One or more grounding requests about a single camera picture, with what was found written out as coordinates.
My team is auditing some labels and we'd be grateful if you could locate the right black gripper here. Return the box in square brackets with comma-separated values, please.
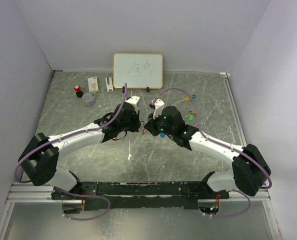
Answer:
[144, 110, 175, 137]

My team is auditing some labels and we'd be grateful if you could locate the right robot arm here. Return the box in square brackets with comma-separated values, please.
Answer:
[144, 106, 271, 199]

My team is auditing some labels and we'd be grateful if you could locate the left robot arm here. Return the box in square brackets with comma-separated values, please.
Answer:
[18, 97, 141, 200]

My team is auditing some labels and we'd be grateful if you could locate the clear plastic cup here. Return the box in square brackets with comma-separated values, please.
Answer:
[82, 92, 95, 107]

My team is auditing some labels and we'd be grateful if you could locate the white green box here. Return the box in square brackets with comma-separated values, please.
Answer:
[87, 76, 100, 94]

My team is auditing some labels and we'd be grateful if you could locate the small whiteboard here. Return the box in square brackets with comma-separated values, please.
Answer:
[112, 53, 164, 90]

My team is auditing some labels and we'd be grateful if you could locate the red black stamp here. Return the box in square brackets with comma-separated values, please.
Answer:
[74, 85, 84, 98]

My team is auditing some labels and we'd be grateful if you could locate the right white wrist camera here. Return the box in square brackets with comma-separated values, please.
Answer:
[151, 98, 165, 119]

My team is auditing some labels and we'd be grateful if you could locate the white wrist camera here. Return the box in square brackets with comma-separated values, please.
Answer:
[151, 98, 165, 119]
[126, 95, 140, 113]

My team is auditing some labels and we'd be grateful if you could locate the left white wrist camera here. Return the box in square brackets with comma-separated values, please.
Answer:
[126, 95, 140, 113]

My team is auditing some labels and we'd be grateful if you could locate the right aluminium side rail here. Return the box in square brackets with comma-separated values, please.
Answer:
[220, 72, 282, 240]

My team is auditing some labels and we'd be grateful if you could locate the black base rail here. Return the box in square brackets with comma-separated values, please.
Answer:
[50, 181, 231, 211]

